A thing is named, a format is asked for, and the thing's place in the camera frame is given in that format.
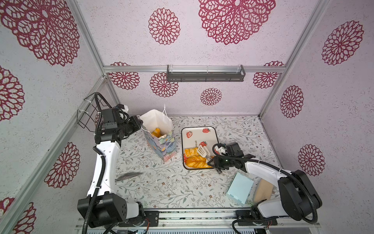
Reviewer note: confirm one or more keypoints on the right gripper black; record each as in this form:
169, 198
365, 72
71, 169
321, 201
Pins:
216, 159

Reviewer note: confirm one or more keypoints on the bread roll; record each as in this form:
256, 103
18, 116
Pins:
157, 133

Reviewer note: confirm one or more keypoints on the flaky pastry bread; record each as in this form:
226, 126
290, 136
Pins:
191, 152

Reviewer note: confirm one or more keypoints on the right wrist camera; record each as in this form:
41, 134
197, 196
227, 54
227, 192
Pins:
220, 149

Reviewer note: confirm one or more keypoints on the metal tongs with white tips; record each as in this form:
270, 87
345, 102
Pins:
204, 152

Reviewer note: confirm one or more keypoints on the long braided bread loaf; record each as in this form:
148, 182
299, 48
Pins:
197, 162

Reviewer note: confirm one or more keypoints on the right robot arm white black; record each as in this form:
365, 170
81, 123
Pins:
298, 199

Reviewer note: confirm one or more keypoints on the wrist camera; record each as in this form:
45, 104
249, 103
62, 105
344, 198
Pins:
112, 118
220, 149

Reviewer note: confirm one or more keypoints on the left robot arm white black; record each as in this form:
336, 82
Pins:
102, 206

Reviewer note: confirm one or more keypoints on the black wall shelf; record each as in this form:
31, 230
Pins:
206, 75

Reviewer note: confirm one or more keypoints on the mint green box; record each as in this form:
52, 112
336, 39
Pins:
239, 189

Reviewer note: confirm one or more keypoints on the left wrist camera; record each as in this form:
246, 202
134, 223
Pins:
112, 118

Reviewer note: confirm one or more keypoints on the black wire wall rack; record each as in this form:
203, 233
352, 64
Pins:
87, 117

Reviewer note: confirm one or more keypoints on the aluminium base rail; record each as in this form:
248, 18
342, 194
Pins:
211, 218

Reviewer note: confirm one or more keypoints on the floral paper bag white interior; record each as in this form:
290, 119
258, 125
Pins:
165, 146

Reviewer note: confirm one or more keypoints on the white tray with black rim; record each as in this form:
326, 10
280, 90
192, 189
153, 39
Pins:
197, 144

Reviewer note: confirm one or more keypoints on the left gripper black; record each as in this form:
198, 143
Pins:
134, 120

